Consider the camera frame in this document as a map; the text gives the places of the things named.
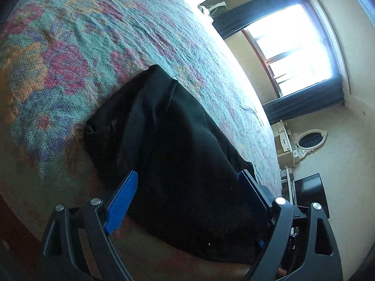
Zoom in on black pants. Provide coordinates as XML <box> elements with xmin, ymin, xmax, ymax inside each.
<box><xmin>83</xmin><ymin>65</ymin><xmax>261</xmax><ymax>264</ymax></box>

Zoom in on black television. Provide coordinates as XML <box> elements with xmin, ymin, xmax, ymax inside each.
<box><xmin>294</xmin><ymin>173</ymin><xmax>330</xmax><ymax>219</ymax></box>

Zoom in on cream dressing table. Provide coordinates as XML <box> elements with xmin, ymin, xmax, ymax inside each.
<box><xmin>271</xmin><ymin>121</ymin><xmax>300</xmax><ymax>170</ymax></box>

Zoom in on white oval mirror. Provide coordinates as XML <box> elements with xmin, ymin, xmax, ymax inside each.
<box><xmin>292</xmin><ymin>129</ymin><xmax>327</xmax><ymax>160</ymax></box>

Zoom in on dark blue lower curtain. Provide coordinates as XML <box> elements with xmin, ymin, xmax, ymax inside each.
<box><xmin>262</xmin><ymin>75</ymin><xmax>345</xmax><ymax>124</ymax></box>

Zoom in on dark blue curtain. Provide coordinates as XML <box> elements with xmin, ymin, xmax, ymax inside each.
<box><xmin>262</xmin><ymin>75</ymin><xmax>345</xmax><ymax>124</ymax></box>
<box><xmin>213</xmin><ymin>0</ymin><xmax>309</xmax><ymax>39</ymax></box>

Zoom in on bright window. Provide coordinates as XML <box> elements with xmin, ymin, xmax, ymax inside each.
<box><xmin>242</xmin><ymin>2</ymin><xmax>338</xmax><ymax>98</ymax></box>

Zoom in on floral bedspread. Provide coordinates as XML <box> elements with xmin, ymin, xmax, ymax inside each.
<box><xmin>1</xmin><ymin>0</ymin><xmax>281</xmax><ymax>271</ymax></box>

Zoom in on dark blue upper curtain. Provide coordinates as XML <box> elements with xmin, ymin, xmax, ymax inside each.
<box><xmin>213</xmin><ymin>0</ymin><xmax>309</xmax><ymax>39</ymax></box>

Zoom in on white fan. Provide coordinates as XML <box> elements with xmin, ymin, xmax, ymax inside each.
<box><xmin>208</xmin><ymin>1</ymin><xmax>227</xmax><ymax>17</ymax></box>

